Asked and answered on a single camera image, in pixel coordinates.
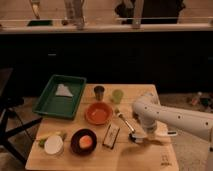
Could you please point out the orange plastic bowl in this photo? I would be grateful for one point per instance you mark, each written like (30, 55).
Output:
(98, 113)

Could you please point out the orange fruit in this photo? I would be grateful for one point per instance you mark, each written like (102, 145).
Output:
(85, 142)

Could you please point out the green plastic cup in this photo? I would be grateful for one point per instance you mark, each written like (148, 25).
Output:
(117, 96)

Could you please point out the green plastic tray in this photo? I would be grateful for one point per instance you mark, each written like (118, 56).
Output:
(50, 105)

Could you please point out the dark metal cup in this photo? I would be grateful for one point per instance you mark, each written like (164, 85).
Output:
(99, 92)

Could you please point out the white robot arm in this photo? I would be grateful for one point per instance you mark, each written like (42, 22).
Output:
(196, 123)

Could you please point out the person in dark clothes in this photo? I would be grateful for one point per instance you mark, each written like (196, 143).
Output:
(154, 11)

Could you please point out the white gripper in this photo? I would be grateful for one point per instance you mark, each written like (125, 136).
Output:
(150, 130)

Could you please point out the silver metal fork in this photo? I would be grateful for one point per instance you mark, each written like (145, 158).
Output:
(120, 115)

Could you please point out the white handled brush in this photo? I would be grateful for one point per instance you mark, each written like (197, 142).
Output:
(139, 138)

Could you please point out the white round lid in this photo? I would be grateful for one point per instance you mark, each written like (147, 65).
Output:
(53, 145)

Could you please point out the green box on counter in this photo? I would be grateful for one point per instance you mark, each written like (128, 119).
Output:
(40, 23)

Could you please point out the white crumpled cloth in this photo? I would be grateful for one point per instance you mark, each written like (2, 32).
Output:
(63, 90)

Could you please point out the green vegetable toy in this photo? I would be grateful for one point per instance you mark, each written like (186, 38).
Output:
(42, 139)

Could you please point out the black chair frame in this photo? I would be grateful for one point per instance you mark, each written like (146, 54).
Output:
(7, 111)

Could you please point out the dark brown bowl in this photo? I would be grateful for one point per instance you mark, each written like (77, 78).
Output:
(75, 142)

